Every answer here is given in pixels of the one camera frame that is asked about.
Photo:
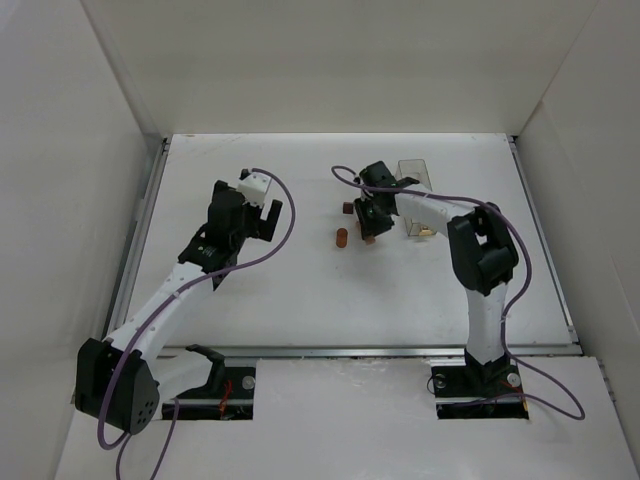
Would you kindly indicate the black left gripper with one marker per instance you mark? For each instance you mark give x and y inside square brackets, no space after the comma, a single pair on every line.
[257,218]

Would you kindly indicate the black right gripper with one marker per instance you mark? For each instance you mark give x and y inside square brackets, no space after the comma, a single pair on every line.
[373,218]

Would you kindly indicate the orange wood cylinder block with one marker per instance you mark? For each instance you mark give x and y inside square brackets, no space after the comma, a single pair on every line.
[341,240]

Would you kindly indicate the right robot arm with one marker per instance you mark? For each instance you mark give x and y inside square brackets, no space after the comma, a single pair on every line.
[483,258]

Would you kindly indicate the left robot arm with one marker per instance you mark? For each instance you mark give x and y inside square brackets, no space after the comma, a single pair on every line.
[118,379]

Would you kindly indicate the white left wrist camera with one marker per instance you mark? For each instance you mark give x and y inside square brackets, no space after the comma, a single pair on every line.
[254,186]

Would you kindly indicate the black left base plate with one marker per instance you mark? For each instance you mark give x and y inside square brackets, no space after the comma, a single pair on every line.
[227,397]

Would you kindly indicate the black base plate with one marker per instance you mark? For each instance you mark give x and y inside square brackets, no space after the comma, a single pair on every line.
[461,394]
[227,397]

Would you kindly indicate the aluminium table edge rail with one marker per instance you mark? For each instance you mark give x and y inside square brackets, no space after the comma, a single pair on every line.
[542,235]

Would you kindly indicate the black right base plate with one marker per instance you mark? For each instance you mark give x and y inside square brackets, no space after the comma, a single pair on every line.
[461,394]

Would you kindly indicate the front aluminium rail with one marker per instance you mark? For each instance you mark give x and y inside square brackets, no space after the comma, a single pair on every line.
[346,352]

